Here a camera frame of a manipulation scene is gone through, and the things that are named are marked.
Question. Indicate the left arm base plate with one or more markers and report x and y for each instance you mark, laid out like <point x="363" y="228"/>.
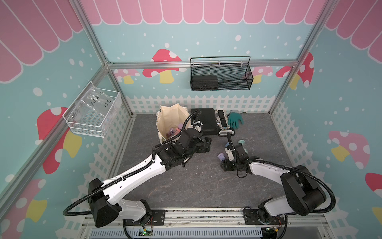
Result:
<point x="153" y="218"/>

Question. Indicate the cream canvas tote bag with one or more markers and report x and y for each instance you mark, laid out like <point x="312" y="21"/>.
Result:
<point x="168" y="118"/>

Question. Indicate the clear plastic wall bin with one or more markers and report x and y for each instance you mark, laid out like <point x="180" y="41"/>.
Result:
<point x="71" y="112"/>

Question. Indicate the plastic bag in bin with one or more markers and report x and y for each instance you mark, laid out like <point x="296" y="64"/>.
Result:
<point x="97" y="109"/>

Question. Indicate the black bit holder strip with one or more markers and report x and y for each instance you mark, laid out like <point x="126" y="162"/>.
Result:
<point x="224" y="127"/>

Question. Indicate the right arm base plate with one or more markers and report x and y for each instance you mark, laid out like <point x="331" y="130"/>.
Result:
<point x="253" y="217"/>

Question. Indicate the black box in basket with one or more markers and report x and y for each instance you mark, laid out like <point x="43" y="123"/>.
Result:
<point x="204" y="83"/>

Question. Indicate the black plastic case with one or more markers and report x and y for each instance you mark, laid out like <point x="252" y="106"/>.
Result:
<point x="208" y="119"/>

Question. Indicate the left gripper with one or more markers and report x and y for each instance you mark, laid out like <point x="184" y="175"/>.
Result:
<point x="205" y="145"/>

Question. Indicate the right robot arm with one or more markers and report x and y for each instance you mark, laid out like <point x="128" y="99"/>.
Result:
<point x="303" y="192"/>

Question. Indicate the green rubber glove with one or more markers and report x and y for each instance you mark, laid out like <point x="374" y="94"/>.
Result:
<point x="235" y="119"/>

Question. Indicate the purple hourglass top cluster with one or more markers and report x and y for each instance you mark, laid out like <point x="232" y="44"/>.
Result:
<point x="172" y="132"/>

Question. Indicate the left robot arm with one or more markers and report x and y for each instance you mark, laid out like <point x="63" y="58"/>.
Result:
<point x="105" y="199"/>

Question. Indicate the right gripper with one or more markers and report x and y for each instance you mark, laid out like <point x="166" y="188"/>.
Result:
<point x="225" y="165"/>

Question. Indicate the black wire mesh basket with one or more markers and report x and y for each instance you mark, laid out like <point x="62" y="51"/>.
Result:
<point x="233" y="72"/>

